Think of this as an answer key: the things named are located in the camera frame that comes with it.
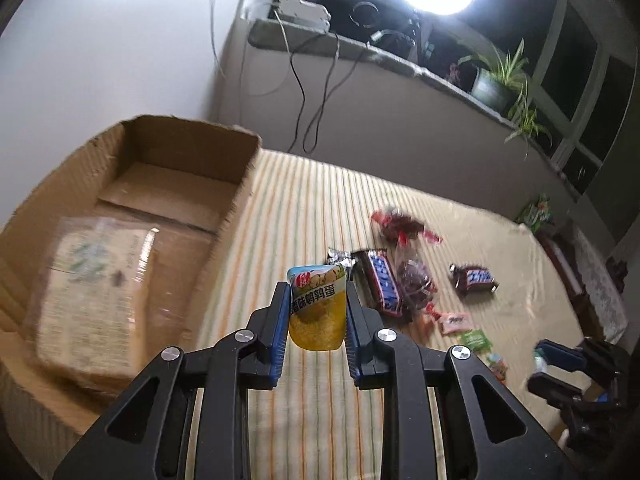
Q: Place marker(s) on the clear bag of red candies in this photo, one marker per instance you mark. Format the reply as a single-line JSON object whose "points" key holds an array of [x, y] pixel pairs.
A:
{"points": [[400, 227]]}

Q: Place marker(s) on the green snack packet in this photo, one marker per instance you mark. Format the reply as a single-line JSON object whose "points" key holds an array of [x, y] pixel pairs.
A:
{"points": [[476, 340]]}

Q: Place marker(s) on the black light stand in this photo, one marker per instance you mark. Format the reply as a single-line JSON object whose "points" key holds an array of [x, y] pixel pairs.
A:
{"points": [[417, 35]]}

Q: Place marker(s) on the grey window frame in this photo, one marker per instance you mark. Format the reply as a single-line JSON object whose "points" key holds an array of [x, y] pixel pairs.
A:
{"points": [[555, 35]]}

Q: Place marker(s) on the small red candy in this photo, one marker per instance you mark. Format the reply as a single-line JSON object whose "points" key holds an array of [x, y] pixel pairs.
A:
{"points": [[430, 314]]}

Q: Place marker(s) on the large brown blue chocolate bar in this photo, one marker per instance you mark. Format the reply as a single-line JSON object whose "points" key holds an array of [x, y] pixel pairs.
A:
{"points": [[382, 280]]}

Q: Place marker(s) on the dark wooden furniture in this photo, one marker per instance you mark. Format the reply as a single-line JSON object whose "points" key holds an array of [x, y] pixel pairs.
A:
{"points": [[565, 270]]}

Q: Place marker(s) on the small colourful snack packet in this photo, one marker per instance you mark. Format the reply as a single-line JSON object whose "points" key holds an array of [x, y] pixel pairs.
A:
{"points": [[496, 364]]}

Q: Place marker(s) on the white device box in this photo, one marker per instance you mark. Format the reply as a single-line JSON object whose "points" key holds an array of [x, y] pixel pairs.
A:
{"points": [[302, 12]]}

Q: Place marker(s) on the silver foil wrapper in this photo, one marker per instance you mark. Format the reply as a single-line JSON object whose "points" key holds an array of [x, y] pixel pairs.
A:
{"points": [[337, 256]]}

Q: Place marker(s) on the clear bag of dark fruit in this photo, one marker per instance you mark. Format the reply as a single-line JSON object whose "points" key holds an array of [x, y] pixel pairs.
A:
{"points": [[417, 280]]}

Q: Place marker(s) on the brown cardboard box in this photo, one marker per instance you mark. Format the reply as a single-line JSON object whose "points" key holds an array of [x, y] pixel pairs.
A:
{"points": [[165, 185]]}

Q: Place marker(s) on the clear packet of pale biscuits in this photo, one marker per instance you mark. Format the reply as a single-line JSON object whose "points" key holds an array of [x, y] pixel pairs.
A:
{"points": [[90, 300]]}

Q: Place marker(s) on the pink snack packet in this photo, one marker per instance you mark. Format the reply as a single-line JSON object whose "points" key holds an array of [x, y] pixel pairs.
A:
{"points": [[454, 322]]}

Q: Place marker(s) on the potted spider plant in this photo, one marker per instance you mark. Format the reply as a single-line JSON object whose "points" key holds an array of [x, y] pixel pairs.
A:
{"points": [[492, 87]]}

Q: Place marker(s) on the white lace cloth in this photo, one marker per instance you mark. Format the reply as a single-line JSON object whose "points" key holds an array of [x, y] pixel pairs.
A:
{"points": [[600, 285]]}

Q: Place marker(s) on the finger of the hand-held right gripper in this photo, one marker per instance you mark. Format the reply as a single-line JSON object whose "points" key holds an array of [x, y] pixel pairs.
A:
{"points": [[560, 355], [555, 391]]}

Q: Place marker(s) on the small brown blue chocolate bar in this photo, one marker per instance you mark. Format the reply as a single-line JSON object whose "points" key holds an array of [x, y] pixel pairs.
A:
{"points": [[472, 278]]}

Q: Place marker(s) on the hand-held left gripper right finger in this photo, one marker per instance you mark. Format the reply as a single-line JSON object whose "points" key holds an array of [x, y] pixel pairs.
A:
{"points": [[354, 355]]}

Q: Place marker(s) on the yellow pouch with blue top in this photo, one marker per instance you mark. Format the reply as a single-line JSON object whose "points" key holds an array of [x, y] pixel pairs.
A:
{"points": [[317, 320]]}

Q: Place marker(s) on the striped bed sheet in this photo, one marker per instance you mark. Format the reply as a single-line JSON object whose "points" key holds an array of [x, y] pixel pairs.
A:
{"points": [[310, 200]]}

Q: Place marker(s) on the green printed packet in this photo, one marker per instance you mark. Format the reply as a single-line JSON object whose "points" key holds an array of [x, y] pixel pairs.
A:
{"points": [[535, 212]]}

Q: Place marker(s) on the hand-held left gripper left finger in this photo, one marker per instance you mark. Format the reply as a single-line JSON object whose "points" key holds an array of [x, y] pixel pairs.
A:
{"points": [[279, 355]]}

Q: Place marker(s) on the small dark flower plant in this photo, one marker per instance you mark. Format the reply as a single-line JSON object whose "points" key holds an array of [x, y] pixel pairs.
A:
{"points": [[454, 74]]}

